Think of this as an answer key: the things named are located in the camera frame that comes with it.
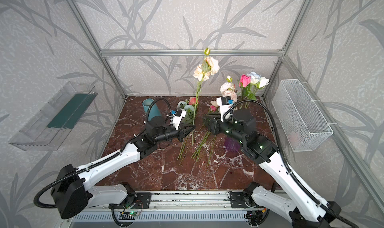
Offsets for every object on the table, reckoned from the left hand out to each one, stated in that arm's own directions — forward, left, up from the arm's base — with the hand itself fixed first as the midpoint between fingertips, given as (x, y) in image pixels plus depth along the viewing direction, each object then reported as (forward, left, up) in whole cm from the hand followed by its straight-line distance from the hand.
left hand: (196, 123), depth 70 cm
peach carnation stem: (+15, -15, +8) cm, 23 cm away
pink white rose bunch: (+29, -11, -24) cm, 39 cm away
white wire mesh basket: (-6, -45, +8) cm, 46 cm away
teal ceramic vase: (+20, +29, -17) cm, 39 cm away
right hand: (0, -5, +10) cm, 11 cm away
